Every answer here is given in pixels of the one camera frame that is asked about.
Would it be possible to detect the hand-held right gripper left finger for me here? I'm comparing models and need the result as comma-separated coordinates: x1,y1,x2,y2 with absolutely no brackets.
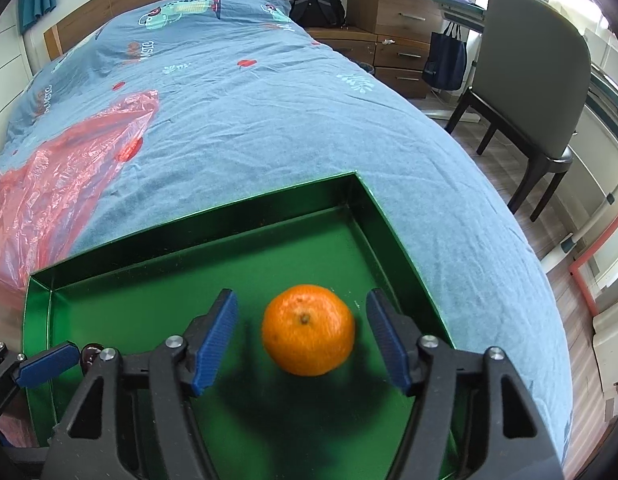
41,288,240,480

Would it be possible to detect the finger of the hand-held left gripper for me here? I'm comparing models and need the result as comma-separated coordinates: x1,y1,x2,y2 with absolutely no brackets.
0,341,81,411

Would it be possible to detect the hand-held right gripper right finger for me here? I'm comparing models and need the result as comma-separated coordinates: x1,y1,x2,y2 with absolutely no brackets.
365,287,565,480

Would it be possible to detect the dark red cherry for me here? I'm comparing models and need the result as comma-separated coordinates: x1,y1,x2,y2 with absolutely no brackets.
80,342,104,376

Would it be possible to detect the orange mandarin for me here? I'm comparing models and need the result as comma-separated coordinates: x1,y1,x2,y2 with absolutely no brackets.
261,284,356,377

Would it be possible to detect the green metal tray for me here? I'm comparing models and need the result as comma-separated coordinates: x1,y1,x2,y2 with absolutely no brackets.
20,171,462,480

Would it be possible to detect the red plastic sheet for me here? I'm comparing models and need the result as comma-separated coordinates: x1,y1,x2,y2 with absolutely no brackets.
0,89,161,448

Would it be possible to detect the navy tote bag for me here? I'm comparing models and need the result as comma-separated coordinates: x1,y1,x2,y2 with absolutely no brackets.
422,22,468,92

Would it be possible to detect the white wardrobe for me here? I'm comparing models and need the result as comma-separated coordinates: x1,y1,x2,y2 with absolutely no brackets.
0,0,34,161

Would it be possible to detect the grey chair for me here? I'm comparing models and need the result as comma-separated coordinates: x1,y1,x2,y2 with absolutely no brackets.
445,0,592,222

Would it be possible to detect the wooden nightstand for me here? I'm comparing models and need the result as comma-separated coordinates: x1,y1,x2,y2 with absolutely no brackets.
306,26,379,68

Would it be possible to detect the wooden drawer cabinet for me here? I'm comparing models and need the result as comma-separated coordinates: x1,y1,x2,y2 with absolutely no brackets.
346,0,445,101

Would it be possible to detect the black backpack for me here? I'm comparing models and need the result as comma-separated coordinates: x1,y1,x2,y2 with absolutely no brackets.
281,0,346,29

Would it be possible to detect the red frame panel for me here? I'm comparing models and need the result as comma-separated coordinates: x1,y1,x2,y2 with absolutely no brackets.
570,195,618,313

